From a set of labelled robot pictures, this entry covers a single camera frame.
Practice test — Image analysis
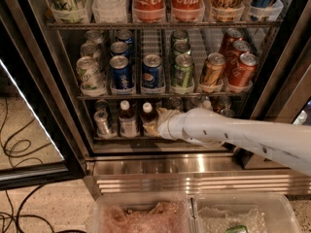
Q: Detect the red coca-cola bottle right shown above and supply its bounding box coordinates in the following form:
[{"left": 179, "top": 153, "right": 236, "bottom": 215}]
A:
[{"left": 171, "top": 0, "right": 205, "bottom": 22}]

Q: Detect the stainless steel fridge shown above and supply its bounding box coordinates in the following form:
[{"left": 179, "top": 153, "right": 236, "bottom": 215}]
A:
[{"left": 19, "top": 0, "right": 311, "bottom": 197}]

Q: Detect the red can rear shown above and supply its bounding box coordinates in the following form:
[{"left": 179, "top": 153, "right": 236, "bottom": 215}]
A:
[{"left": 219, "top": 28, "right": 243, "bottom": 55}]

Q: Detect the silver slim can rear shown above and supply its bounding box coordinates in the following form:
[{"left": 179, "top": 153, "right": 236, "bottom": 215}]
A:
[{"left": 94, "top": 99, "right": 109, "bottom": 111}]

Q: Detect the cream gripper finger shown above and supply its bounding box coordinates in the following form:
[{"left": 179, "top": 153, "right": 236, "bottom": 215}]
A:
[
  {"left": 157, "top": 108, "right": 180, "bottom": 122},
  {"left": 143, "top": 121, "right": 159, "bottom": 137}
]

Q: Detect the gold can bottom front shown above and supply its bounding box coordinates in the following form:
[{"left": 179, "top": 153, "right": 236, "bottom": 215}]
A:
[{"left": 221, "top": 108, "right": 235, "bottom": 117}]

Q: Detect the silver slim can front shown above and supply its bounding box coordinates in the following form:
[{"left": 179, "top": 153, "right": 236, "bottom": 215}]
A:
[{"left": 93, "top": 110, "right": 115, "bottom": 139}]

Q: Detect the brown tea bottle left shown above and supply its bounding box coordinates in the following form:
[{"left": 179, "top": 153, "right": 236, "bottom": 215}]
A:
[{"left": 119, "top": 100, "right": 139, "bottom": 138}]

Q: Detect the clear plastic bin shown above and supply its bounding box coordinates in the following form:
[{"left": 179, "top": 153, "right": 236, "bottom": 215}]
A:
[
  {"left": 192, "top": 192, "right": 302, "bottom": 233},
  {"left": 92, "top": 192, "right": 193, "bottom": 233}
]

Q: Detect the white green can front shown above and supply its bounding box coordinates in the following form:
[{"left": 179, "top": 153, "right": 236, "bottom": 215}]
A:
[{"left": 76, "top": 56, "right": 106, "bottom": 97}]

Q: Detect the red can front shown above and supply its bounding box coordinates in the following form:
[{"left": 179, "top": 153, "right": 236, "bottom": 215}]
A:
[{"left": 228, "top": 53, "right": 258, "bottom": 87}]

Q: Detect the red coca-cola bottle left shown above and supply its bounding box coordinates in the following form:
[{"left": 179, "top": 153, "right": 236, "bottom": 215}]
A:
[{"left": 132, "top": 0, "right": 165, "bottom": 23}]

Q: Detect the red coca-cola bottle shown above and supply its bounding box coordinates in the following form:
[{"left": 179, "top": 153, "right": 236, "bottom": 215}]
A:
[
  {"left": 171, "top": 0, "right": 205, "bottom": 22},
  {"left": 132, "top": 0, "right": 165, "bottom": 23}
]

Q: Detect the red can middle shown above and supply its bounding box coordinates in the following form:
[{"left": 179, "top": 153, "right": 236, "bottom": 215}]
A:
[{"left": 225, "top": 40, "right": 251, "bottom": 77}]

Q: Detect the blue pepsi can centre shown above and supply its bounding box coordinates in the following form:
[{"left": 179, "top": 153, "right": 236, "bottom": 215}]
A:
[{"left": 142, "top": 54, "right": 165, "bottom": 94}]

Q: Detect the green white tall can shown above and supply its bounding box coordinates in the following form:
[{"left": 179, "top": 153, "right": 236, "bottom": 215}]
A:
[{"left": 51, "top": 0, "right": 88, "bottom": 23}]

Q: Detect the clear ribbed water bottle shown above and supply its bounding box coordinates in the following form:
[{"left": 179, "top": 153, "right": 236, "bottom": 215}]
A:
[{"left": 92, "top": 0, "right": 127, "bottom": 23}]

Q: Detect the brown tea bottle white cap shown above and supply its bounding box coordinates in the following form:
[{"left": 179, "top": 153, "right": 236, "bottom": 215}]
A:
[{"left": 141, "top": 102, "right": 158, "bottom": 124}]

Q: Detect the blue pepsi can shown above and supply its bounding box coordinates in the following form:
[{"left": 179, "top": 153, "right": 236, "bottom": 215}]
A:
[
  {"left": 110, "top": 42, "right": 130, "bottom": 57},
  {"left": 116, "top": 29, "right": 134, "bottom": 46},
  {"left": 110, "top": 55, "right": 134, "bottom": 94},
  {"left": 142, "top": 54, "right": 165, "bottom": 94}
]

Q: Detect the red can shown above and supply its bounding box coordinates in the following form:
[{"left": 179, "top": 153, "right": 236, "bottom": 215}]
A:
[
  {"left": 225, "top": 40, "right": 251, "bottom": 77},
  {"left": 219, "top": 28, "right": 243, "bottom": 55},
  {"left": 228, "top": 53, "right": 258, "bottom": 87}
]

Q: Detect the gold can bottom rear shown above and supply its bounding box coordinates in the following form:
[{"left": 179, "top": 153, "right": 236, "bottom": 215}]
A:
[{"left": 213, "top": 96, "right": 231, "bottom": 113}]

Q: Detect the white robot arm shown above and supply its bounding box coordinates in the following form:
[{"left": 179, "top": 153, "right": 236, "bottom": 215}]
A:
[{"left": 143, "top": 108, "right": 311, "bottom": 176}]

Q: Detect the blue pepsi can middle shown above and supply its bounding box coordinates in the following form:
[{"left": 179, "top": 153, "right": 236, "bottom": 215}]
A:
[{"left": 110, "top": 42, "right": 130, "bottom": 57}]

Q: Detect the white green can middle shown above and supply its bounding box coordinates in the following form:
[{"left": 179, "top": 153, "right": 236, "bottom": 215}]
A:
[{"left": 80, "top": 42, "right": 101, "bottom": 64}]

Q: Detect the open glass fridge door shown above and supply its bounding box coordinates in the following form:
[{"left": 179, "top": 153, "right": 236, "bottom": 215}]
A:
[{"left": 0, "top": 0, "right": 87, "bottom": 190}]

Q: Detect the white green can rear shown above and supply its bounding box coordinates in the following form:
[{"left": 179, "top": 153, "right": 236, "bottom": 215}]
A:
[{"left": 85, "top": 30, "right": 104, "bottom": 46}]

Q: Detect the black floor cable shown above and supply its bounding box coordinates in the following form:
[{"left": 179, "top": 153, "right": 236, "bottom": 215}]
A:
[{"left": 0, "top": 95, "right": 87, "bottom": 233}]

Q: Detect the green silver can bottom shelf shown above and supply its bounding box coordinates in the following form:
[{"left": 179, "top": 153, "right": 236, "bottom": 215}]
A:
[{"left": 168, "top": 97, "right": 184, "bottom": 111}]

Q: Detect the clear plastic bin right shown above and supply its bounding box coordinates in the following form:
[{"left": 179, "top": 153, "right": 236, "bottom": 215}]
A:
[{"left": 192, "top": 192, "right": 302, "bottom": 233}]

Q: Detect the blue pepsi can front left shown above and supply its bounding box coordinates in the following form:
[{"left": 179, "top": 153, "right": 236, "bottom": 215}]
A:
[{"left": 110, "top": 55, "right": 134, "bottom": 94}]

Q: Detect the silver slim can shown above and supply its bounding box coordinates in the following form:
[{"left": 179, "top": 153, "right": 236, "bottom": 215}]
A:
[
  {"left": 93, "top": 110, "right": 115, "bottom": 139},
  {"left": 94, "top": 99, "right": 109, "bottom": 111}
]

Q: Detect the green can in bin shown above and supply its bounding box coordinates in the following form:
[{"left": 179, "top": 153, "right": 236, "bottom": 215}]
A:
[{"left": 225, "top": 225, "right": 249, "bottom": 233}]

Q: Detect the blue pepsi can rear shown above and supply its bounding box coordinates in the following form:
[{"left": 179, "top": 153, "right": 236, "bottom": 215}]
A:
[{"left": 116, "top": 29, "right": 134, "bottom": 46}]

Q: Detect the gold black tall can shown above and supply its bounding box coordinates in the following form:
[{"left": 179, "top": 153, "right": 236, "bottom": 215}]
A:
[{"left": 210, "top": 0, "right": 242, "bottom": 22}]

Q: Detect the clear plastic bin left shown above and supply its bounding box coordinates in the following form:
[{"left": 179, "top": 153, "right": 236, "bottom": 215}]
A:
[{"left": 92, "top": 192, "right": 193, "bottom": 233}]

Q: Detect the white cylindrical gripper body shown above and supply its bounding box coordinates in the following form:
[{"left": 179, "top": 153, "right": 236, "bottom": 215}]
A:
[{"left": 157, "top": 112, "right": 186, "bottom": 140}]

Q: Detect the gold orange can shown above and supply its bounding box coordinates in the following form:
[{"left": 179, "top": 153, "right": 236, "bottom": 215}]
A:
[{"left": 199, "top": 53, "right": 226, "bottom": 92}]

